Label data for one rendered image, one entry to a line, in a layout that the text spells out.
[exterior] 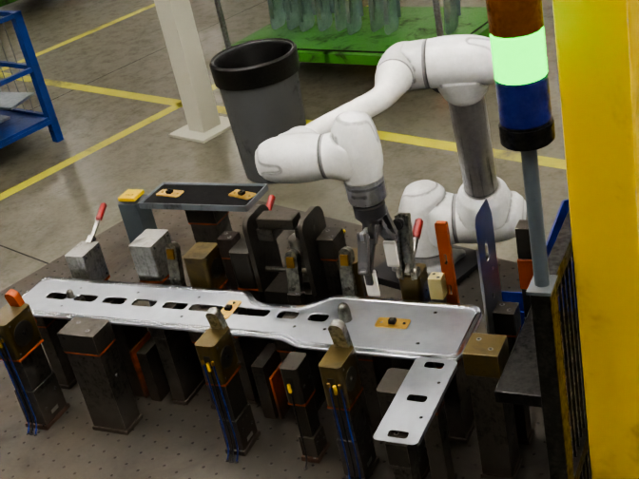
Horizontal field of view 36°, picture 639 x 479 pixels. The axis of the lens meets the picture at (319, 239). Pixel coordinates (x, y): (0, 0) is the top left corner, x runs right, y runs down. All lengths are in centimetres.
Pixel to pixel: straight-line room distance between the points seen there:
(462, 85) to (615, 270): 120
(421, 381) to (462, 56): 88
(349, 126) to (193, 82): 450
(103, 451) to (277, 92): 313
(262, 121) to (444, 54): 303
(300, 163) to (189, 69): 442
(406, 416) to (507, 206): 106
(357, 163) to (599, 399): 78
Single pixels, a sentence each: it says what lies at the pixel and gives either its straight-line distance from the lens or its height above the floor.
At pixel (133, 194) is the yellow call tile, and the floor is 116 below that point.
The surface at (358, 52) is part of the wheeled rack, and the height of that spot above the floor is 27.
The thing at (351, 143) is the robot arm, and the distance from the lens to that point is 216.
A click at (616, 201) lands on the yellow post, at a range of 150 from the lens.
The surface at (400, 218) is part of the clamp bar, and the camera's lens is 245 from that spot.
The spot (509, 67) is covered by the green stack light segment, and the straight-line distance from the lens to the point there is 129.
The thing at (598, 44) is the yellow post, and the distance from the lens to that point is 140.
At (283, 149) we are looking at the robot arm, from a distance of 222.
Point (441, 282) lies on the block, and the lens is 246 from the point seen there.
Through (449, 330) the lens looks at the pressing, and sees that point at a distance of 238.
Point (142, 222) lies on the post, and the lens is 307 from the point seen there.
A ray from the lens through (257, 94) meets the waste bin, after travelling 552.
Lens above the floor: 233
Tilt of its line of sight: 28 degrees down
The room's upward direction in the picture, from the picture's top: 12 degrees counter-clockwise
